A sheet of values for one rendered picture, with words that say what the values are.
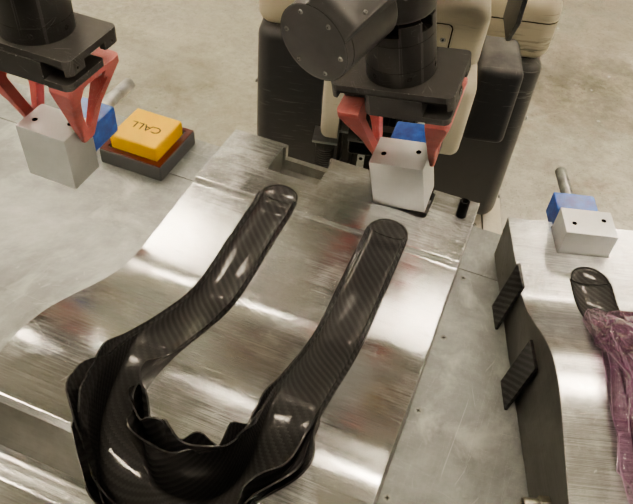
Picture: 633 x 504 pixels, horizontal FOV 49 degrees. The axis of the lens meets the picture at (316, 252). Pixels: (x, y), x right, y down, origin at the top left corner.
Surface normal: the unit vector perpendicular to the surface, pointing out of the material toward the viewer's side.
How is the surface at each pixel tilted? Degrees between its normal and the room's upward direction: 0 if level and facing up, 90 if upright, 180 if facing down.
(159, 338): 26
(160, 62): 0
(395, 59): 97
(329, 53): 101
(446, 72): 12
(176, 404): 1
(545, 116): 0
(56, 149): 92
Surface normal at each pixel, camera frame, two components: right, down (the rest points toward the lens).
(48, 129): 0.07, -0.68
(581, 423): 0.05, -0.50
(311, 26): -0.62, 0.66
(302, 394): 0.25, -0.91
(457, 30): -0.14, 0.79
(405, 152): -0.14, -0.64
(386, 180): -0.36, 0.74
